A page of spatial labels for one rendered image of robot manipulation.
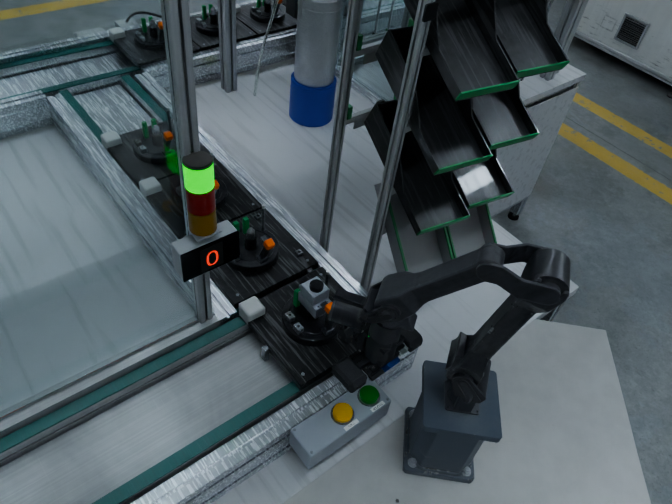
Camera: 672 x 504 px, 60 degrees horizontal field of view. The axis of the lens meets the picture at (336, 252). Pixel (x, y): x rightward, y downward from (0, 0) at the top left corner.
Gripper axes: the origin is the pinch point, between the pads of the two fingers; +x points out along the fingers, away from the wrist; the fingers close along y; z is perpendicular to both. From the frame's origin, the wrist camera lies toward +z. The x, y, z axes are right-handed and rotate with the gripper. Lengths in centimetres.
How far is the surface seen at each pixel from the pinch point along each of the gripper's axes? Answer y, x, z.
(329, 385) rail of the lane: 4.9, 9.8, 6.4
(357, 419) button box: 5.2, 9.8, -2.9
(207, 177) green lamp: 16.4, -33.5, 30.9
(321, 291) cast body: -2.2, -2.7, 19.6
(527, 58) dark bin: -44, -47, 15
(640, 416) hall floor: -133, 106, -41
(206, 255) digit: 17.8, -15.7, 30.7
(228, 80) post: -47, 15, 127
